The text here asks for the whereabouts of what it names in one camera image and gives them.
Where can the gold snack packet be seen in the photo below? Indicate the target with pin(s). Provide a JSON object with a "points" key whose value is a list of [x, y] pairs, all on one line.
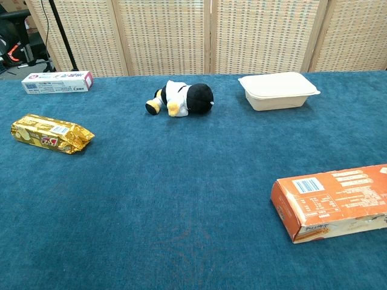
{"points": [[51, 134]]}

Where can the beige lidded food container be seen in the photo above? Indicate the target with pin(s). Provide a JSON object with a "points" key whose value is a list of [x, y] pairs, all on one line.
{"points": [[278, 90]]}

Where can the orange cardboard box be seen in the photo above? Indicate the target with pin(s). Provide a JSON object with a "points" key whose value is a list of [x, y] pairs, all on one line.
{"points": [[332, 199]]}

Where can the penguin plush toy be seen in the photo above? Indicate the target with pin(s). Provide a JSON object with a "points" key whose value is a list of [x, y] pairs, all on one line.
{"points": [[196, 96]]}

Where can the blue table mat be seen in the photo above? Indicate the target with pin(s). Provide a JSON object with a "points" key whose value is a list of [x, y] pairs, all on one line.
{"points": [[181, 196]]}

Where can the woven wooden folding screen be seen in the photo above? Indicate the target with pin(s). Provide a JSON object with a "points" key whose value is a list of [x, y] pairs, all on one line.
{"points": [[166, 36]]}

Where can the white toothpaste box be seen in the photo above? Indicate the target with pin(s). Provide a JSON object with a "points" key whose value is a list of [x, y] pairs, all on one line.
{"points": [[57, 83]]}

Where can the black tripod stand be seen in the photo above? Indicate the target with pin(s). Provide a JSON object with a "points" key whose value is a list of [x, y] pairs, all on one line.
{"points": [[62, 33]]}

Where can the black office chair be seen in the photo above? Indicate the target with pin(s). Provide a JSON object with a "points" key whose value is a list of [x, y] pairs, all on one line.
{"points": [[33, 45]]}

